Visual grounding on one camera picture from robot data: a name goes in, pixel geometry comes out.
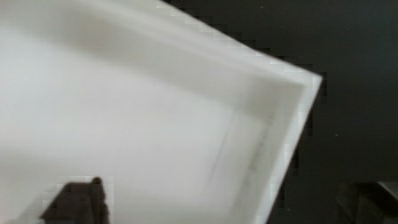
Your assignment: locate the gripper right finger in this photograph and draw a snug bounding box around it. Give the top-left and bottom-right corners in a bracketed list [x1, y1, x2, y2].
[336, 181, 398, 224]

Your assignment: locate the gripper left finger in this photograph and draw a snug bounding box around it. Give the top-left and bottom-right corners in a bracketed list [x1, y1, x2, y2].
[40, 177, 111, 224]

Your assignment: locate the white drawer cabinet box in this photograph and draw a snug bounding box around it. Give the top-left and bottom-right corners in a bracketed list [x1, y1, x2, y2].
[0, 0, 322, 224]

